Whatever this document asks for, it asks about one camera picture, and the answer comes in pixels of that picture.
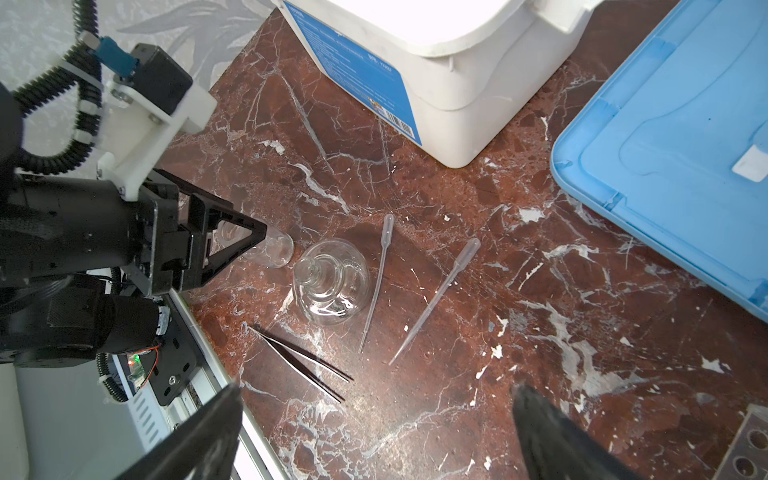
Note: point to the white plastic storage bin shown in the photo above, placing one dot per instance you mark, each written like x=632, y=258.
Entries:
x=448, y=75

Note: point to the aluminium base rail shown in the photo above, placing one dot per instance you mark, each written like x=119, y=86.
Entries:
x=190, y=415

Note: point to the green circuit board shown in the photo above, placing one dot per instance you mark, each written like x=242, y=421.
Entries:
x=136, y=373

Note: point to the clear acrylic test tube rack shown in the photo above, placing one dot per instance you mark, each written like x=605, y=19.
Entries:
x=746, y=458

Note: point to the black metal tweezers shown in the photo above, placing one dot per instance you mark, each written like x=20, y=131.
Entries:
x=297, y=359

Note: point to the clear plastic pipette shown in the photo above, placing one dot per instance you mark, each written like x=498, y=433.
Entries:
x=460, y=263
x=385, y=242

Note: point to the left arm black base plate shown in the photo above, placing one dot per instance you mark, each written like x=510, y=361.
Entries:
x=179, y=358

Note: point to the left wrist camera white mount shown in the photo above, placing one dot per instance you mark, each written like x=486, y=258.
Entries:
x=148, y=101

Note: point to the small clear glass beaker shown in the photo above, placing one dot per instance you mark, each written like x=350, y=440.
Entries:
x=275, y=251

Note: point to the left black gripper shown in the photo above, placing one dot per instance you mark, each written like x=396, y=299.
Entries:
x=55, y=226

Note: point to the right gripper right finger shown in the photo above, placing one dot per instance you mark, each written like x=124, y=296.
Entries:
x=554, y=447

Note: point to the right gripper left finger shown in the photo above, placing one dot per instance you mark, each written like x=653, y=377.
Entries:
x=203, y=447

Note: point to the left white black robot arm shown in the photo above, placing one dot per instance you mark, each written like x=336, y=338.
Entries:
x=49, y=127

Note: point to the blue plastic bin lid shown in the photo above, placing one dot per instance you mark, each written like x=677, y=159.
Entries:
x=673, y=147

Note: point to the clear glass alcohol lamp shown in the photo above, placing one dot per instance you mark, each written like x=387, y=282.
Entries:
x=331, y=283

